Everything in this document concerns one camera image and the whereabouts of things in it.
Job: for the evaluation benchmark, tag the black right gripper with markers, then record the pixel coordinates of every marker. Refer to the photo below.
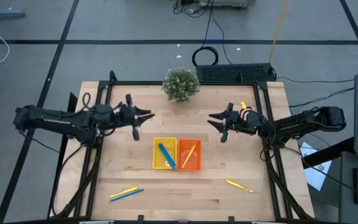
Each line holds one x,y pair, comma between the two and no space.
237,121

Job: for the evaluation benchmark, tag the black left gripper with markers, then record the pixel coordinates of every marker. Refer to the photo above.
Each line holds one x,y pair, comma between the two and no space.
126,116

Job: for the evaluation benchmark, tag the blue pen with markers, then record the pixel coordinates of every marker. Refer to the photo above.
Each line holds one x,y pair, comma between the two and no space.
126,195
168,155

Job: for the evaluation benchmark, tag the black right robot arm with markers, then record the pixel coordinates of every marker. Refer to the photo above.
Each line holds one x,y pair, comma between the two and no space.
300,123

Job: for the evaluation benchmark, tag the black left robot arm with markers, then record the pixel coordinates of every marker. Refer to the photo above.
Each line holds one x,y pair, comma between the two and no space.
51,118

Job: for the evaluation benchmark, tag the yellow plastic basket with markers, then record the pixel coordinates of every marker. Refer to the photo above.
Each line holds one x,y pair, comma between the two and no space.
157,155

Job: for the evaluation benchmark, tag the orange plastic basket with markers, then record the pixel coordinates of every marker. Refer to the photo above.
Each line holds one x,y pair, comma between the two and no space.
196,161

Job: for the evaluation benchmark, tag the green potted plant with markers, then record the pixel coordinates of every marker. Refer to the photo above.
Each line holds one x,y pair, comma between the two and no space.
180,84

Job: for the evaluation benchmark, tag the black triangular panel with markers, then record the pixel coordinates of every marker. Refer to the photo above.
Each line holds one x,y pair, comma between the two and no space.
72,104

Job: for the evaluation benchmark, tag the white paper sheet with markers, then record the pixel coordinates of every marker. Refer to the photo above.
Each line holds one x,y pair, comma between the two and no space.
317,175

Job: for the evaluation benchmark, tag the black desk beam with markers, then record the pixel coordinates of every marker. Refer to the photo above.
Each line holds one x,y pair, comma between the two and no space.
328,153

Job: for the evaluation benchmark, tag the grey equipment cart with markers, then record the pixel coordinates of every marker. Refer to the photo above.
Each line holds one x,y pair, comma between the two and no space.
228,3

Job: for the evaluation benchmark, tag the grey metal desk foot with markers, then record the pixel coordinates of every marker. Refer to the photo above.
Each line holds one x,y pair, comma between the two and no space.
5,13

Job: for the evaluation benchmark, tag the black metal table frame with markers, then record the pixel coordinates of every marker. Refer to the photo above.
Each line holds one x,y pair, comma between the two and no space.
135,83

